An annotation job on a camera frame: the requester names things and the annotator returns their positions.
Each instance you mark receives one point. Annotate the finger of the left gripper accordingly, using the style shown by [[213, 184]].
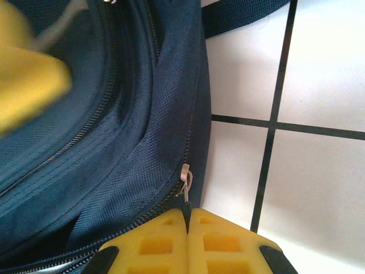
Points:
[[25, 80]]

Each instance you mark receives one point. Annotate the navy blue backpack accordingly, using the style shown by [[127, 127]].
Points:
[[114, 114]]

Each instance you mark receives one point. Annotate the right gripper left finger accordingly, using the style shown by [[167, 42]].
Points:
[[159, 257]]

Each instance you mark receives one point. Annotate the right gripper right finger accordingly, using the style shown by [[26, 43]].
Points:
[[228, 257]]

